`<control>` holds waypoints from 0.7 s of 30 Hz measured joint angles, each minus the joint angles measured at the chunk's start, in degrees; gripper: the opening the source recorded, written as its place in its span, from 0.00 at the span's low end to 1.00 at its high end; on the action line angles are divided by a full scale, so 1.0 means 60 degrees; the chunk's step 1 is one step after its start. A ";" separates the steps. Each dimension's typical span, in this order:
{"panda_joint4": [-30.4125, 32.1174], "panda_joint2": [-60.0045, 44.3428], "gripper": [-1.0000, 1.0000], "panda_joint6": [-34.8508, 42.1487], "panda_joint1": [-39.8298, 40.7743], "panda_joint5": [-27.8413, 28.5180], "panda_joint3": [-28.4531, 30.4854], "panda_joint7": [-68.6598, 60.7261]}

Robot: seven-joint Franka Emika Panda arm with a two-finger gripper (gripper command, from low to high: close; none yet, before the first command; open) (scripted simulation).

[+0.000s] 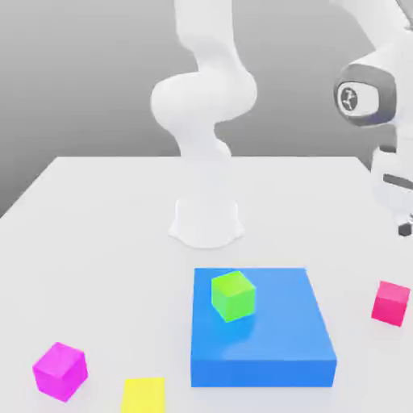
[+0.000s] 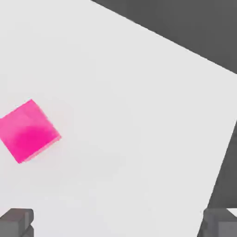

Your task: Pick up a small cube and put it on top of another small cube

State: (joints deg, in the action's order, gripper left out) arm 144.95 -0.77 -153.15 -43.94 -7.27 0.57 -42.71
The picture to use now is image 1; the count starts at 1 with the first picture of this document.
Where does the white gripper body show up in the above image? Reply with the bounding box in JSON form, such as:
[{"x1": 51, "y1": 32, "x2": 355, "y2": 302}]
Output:
[{"x1": 369, "y1": 150, "x2": 413, "y2": 224}]

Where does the small pink cube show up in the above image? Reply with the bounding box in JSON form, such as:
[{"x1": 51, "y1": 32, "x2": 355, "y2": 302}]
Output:
[{"x1": 370, "y1": 280, "x2": 411, "y2": 328}]

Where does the small green cube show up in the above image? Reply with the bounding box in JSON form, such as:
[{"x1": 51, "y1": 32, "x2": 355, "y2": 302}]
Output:
[{"x1": 211, "y1": 269, "x2": 257, "y2": 323}]

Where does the small yellow cube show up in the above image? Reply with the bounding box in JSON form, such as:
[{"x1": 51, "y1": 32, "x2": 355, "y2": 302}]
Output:
[{"x1": 120, "y1": 376, "x2": 166, "y2": 413}]

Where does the small magenta cube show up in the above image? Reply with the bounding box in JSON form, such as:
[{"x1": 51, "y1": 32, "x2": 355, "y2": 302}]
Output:
[{"x1": 31, "y1": 341, "x2": 90, "y2": 403}]

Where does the large blue box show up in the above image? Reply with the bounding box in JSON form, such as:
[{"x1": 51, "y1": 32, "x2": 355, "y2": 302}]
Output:
[{"x1": 190, "y1": 266, "x2": 338, "y2": 389}]

